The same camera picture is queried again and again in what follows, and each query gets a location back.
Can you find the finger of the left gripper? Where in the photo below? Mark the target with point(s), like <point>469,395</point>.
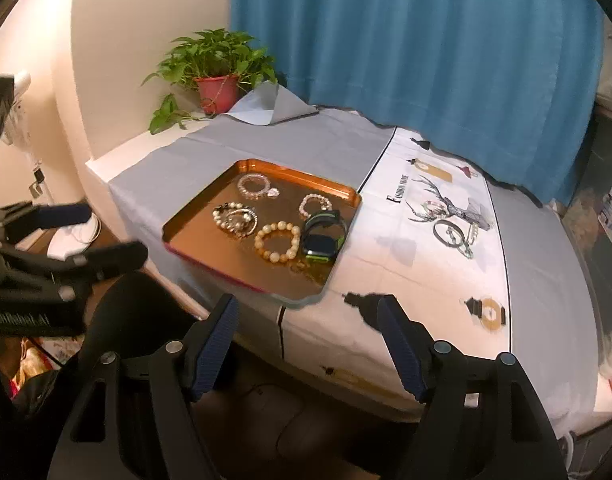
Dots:
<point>27,278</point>
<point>18,221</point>

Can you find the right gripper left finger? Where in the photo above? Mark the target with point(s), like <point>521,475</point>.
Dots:
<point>179,374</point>

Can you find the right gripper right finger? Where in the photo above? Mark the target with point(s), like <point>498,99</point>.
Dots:
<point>434,372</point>

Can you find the silver bangle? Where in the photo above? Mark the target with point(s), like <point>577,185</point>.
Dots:
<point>448,233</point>

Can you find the black green smartwatch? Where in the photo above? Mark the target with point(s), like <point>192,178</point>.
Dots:
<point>323,248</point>

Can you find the white standing fan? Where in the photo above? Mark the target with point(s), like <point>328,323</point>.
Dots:
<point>15,128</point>

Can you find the grey printed tablecloth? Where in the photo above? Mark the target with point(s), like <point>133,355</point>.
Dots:
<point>523,291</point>

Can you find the orange metal tray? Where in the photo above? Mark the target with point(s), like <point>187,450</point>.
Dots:
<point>245,227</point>

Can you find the dark plastic storage box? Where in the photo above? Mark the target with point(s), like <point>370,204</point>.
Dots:
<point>588,222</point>

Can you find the green potted plant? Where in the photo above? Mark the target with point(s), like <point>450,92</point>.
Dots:
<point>218,65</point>

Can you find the blue curtain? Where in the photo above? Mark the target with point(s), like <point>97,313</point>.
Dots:
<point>507,84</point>

